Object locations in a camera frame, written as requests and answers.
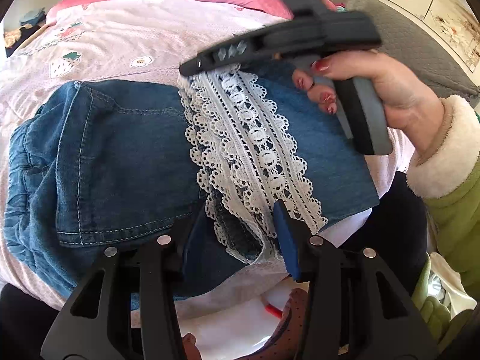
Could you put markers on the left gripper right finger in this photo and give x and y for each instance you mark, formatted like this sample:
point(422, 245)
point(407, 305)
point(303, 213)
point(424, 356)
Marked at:
point(356, 307)

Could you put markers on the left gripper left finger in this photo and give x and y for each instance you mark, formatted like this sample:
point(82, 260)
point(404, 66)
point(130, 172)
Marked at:
point(123, 308)

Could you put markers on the blue denim pants lace trim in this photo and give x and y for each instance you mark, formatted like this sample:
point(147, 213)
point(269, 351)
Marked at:
point(118, 163)

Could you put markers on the right hand red nails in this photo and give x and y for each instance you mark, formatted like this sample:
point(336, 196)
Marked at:
point(409, 104)

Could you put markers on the grey quilted headboard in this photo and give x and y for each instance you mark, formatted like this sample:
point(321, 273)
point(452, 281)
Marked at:
point(407, 42)

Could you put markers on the green sleeve with fleece cuff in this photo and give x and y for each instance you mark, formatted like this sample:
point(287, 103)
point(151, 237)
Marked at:
point(446, 178)

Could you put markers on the pink strawberry print bedsheet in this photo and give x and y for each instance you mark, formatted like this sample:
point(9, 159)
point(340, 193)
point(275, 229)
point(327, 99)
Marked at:
point(140, 40)

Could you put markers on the folded clothes stack far corner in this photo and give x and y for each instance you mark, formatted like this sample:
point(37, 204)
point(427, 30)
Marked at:
point(28, 25)

